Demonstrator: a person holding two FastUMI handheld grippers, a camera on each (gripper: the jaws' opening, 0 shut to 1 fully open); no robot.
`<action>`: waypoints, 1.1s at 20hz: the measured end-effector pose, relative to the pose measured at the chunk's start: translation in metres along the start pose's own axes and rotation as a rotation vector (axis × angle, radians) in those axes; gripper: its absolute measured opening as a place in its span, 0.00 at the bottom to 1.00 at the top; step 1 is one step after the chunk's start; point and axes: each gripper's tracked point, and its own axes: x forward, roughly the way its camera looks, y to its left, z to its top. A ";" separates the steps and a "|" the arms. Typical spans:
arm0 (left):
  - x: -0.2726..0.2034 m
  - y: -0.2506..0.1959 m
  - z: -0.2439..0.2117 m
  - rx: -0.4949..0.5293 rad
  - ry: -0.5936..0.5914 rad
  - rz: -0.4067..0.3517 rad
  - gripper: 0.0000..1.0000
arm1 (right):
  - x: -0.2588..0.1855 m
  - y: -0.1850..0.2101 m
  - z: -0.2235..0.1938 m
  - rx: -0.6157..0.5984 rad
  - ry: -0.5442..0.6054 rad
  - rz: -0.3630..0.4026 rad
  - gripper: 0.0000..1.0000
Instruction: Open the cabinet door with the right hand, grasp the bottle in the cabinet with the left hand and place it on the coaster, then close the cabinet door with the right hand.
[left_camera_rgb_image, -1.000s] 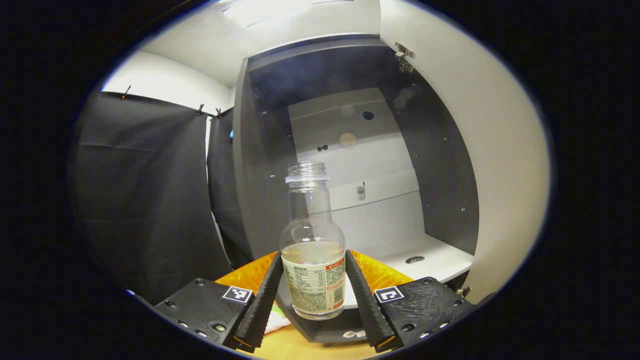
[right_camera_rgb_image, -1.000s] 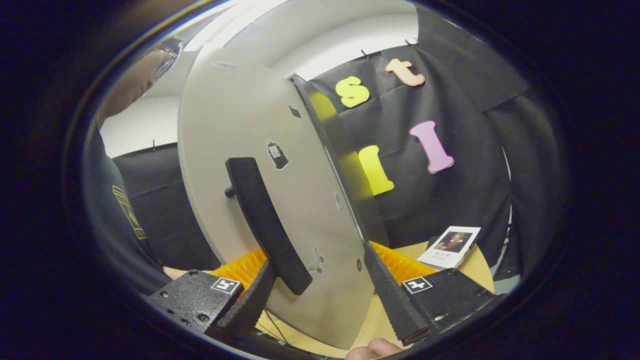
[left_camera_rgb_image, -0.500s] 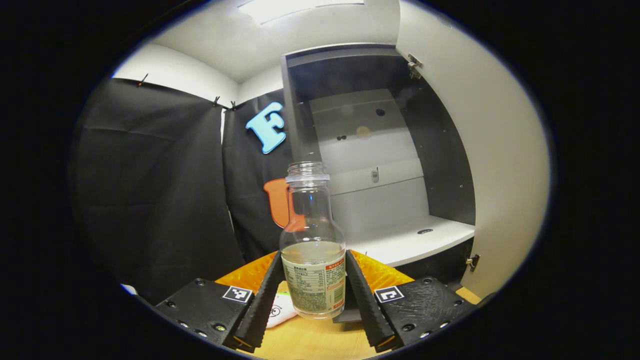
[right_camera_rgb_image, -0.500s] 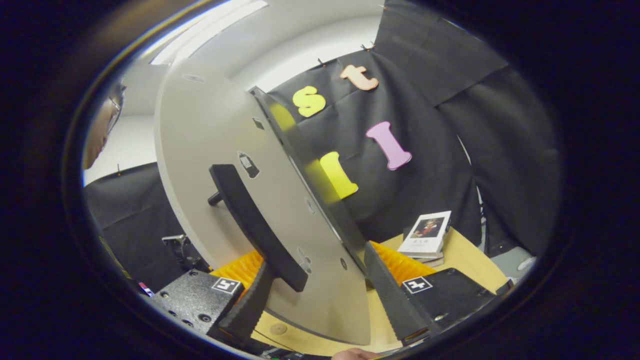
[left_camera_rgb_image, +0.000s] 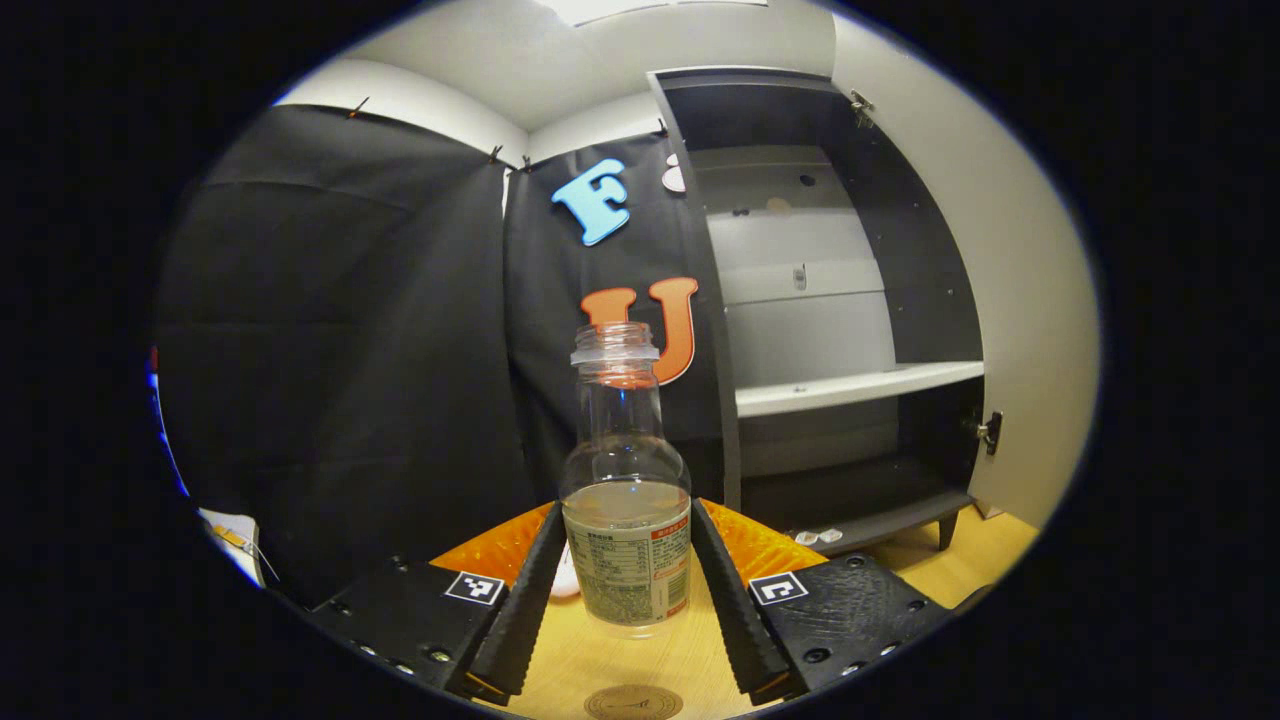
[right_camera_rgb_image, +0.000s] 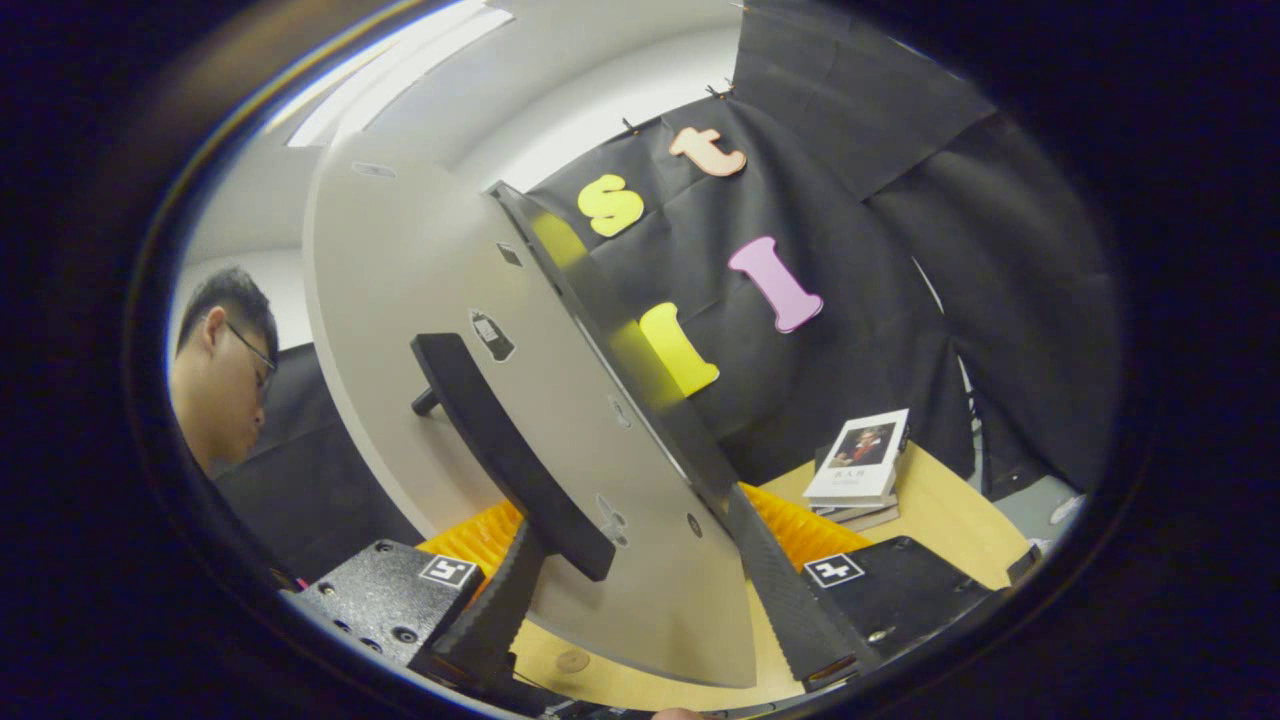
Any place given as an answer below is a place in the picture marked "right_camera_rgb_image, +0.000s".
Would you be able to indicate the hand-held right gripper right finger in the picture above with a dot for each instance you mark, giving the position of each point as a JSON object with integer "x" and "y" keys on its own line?
{"x": 800, "y": 620}

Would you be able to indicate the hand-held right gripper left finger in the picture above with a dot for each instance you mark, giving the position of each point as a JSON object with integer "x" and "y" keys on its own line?
{"x": 490, "y": 610}

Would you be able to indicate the grey cabinet door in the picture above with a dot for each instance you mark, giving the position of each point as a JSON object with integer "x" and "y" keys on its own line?
{"x": 400, "y": 260}

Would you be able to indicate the dark book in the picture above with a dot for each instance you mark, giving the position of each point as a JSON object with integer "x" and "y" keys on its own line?
{"x": 865, "y": 515}

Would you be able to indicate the white book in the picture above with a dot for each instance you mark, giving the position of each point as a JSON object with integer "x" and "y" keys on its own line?
{"x": 860, "y": 455}

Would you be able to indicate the person's head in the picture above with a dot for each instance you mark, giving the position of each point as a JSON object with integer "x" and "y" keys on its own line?
{"x": 210, "y": 390}

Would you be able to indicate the ceiling light panel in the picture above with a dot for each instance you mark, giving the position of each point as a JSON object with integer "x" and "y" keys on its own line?
{"x": 400, "y": 70}

